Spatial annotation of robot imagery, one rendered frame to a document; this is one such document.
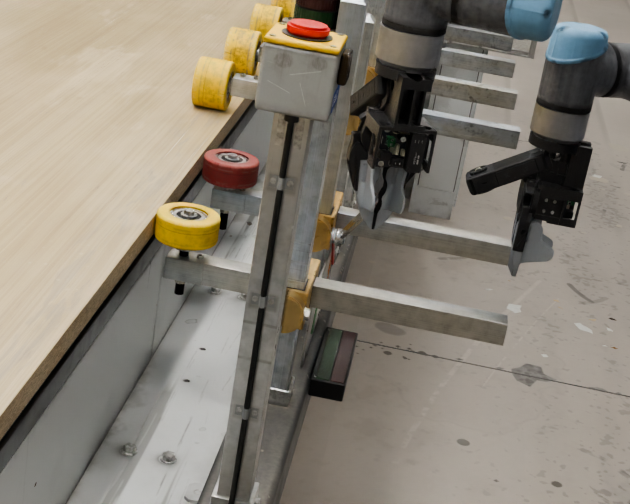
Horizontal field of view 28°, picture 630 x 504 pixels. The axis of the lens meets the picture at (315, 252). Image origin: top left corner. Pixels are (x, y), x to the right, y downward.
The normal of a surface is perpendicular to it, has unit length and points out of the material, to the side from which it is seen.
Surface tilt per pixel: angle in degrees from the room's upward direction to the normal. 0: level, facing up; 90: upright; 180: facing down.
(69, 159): 0
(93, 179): 0
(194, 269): 90
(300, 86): 90
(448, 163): 90
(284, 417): 0
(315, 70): 90
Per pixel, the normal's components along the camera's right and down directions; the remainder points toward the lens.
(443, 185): -0.14, 0.36
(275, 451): 0.15, -0.92
